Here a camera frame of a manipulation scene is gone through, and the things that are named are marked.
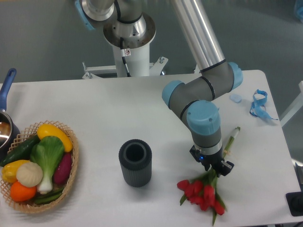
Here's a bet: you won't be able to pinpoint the black blue-lit gripper body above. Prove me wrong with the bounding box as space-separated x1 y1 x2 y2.
189 146 223 172

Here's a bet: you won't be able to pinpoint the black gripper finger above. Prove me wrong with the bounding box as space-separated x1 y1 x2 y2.
216 160 234 177

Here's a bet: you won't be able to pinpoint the red tulip bouquet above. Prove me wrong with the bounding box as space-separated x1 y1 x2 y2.
176 126 241 226

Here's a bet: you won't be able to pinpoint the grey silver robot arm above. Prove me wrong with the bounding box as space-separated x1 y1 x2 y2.
75 0 243 175

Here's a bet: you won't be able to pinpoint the blue ribbon right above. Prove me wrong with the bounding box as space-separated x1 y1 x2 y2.
249 89 278 120

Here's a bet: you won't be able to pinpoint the small blue plastic cap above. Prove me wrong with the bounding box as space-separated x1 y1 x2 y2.
229 94 242 104

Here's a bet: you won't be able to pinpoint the black device at edge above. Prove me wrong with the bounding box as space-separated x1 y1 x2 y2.
285 192 303 217

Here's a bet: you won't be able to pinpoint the dark grey ribbed vase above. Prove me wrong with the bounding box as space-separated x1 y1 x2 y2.
118 139 152 187

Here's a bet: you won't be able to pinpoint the purple sweet potato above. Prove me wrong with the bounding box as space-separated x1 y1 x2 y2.
53 153 72 184

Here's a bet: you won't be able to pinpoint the green bok choy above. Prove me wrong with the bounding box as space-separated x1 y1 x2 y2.
30 136 64 194

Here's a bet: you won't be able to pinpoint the green bean pods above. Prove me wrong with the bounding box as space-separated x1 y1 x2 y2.
33 187 64 205

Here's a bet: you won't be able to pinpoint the yellow squash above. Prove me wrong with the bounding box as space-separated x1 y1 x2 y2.
37 123 73 152

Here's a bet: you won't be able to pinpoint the woven wicker basket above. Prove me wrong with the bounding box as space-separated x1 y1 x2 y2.
0 121 79 214

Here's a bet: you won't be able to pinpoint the dark green cucumber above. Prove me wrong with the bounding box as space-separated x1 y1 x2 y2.
0 135 40 167

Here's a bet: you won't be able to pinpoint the orange fruit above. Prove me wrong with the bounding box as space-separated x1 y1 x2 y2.
10 181 36 202

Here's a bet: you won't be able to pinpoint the yellow bell pepper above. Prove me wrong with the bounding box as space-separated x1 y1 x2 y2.
1 160 30 183

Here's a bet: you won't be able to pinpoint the white frame at right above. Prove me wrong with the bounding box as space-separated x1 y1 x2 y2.
280 81 303 127

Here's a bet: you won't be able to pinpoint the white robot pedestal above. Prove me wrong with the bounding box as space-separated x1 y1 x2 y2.
103 12 156 78

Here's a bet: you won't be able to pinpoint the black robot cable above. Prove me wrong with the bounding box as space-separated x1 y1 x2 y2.
119 37 132 78

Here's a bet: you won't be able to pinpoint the white metal base frame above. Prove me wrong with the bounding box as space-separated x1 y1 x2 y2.
81 53 202 79

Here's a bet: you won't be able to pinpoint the blue-handled saucepan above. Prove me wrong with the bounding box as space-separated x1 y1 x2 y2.
0 68 20 161

